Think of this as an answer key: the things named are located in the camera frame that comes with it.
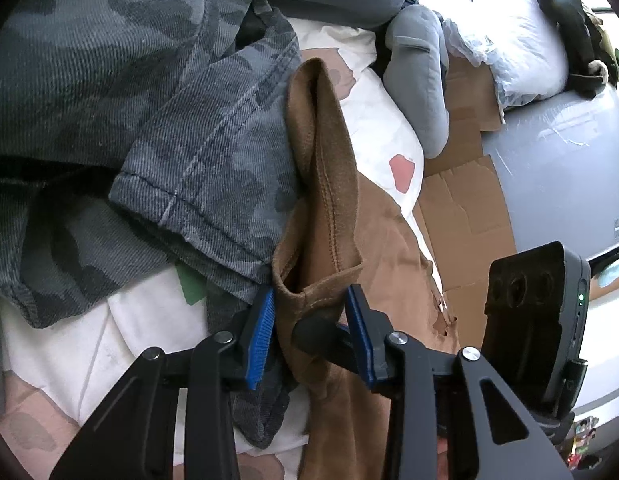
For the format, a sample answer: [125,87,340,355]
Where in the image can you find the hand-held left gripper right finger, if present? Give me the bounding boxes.
[345,284,574,480]

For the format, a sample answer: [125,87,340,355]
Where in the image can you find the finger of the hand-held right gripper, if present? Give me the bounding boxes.
[294,316,353,361]

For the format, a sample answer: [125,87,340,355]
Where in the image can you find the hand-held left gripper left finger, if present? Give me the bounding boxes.
[48,287,278,480]

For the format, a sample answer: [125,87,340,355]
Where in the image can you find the brown printed t-shirt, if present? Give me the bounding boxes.
[272,57,463,480]

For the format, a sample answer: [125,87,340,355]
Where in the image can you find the white cabinet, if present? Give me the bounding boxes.
[574,255,619,411]

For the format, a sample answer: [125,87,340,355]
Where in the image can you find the large cardboard sheet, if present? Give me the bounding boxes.
[412,52,515,361]

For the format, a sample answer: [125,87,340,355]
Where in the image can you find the cream bear print bed sheet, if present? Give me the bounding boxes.
[0,17,427,480]

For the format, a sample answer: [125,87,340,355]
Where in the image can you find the grey plastic-wrapped mattress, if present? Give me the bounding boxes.
[482,82,619,261]

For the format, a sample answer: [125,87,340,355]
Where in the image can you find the grey neck pillow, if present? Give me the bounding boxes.
[382,5,450,158]

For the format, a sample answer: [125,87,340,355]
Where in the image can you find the white pillow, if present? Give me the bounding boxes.
[442,0,583,106]

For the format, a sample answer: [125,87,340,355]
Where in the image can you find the grey camouflage pants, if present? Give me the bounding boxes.
[0,0,303,451]

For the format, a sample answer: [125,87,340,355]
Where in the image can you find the black garment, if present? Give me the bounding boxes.
[524,0,613,98]

